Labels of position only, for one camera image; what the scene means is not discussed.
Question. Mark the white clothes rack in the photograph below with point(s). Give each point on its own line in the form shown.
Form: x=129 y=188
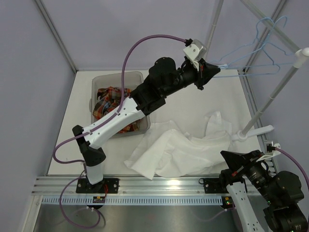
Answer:
x=301 y=56

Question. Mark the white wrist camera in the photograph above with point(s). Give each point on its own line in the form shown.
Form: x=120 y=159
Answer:
x=194 y=51
x=270 y=150

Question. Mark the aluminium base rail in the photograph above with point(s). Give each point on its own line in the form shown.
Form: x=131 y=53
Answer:
x=129 y=186

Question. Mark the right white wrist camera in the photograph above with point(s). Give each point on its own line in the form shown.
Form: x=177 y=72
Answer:
x=270 y=150

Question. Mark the aluminium frame post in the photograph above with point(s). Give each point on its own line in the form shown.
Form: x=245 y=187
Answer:
x=56 y=36
x=263 y=36

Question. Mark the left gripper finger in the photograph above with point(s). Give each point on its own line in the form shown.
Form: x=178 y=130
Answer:
x=210 y=70
x=206 y=77

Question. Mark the grey translucent plastic bin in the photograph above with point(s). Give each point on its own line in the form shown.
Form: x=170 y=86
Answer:
x=132 y=80

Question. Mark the light blue wire hanger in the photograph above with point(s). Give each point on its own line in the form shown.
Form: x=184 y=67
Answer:
x=233 y=58

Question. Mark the left aluminium frame post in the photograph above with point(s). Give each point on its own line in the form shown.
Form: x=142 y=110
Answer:
x=56 y=36

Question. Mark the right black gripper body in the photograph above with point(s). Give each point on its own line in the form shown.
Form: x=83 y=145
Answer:
x=253 y=169

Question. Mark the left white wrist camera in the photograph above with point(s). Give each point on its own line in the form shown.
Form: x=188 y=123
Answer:
x=194 y=51

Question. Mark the right aluminium frame post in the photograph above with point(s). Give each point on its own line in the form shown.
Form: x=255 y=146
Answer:
x=263 y=36

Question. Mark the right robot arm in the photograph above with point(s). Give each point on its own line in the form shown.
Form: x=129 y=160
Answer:
x=282 y=193

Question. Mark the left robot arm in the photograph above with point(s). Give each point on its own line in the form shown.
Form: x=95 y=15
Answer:
x=164 y=79

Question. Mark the white slotted cable duct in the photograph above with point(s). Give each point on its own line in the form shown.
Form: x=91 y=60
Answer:
x=133 y=200

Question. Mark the red plaid shirt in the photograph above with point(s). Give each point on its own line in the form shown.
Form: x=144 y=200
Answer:
x=107 y=100

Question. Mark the white shirt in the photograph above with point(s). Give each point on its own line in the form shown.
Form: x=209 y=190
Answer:
x=167 y=152

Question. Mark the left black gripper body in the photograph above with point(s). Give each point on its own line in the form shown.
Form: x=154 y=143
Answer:
x=197 y=77

